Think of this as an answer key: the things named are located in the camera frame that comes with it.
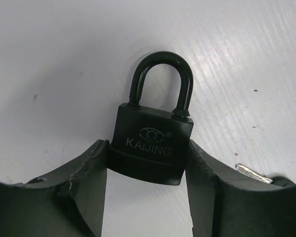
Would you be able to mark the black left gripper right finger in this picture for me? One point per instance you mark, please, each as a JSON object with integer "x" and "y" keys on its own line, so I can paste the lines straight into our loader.
{"x": 225, "y": 203}

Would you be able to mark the black headed key pair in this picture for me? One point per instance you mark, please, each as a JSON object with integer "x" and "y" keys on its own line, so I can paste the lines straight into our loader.
{"x": 264, "y": 176}

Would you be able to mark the black padlock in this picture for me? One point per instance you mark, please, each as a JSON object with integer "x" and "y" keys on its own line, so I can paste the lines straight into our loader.
{"x": 150, "y": 144}

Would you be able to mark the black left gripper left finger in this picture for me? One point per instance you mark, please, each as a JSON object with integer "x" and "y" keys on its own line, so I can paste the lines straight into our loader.
{"x": 65, "y": 202}

